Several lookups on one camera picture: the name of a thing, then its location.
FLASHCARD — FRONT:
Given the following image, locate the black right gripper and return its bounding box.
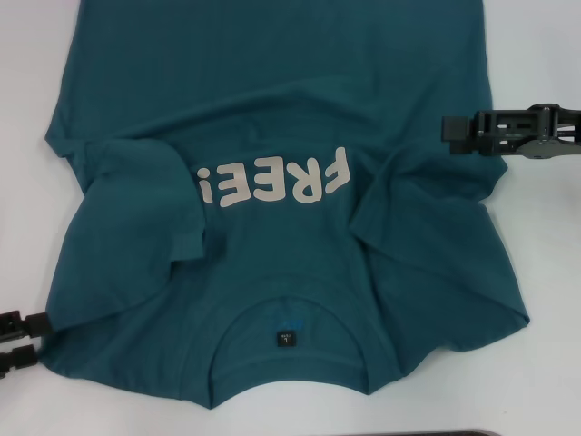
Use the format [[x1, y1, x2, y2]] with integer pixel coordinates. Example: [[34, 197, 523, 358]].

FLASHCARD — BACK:
[[442, 103, 581, 161]]

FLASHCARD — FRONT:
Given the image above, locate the teal t-shirt with white print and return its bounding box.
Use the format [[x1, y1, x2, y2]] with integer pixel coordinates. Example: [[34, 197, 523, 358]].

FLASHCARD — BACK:
[[38, 0, 533, 412]]

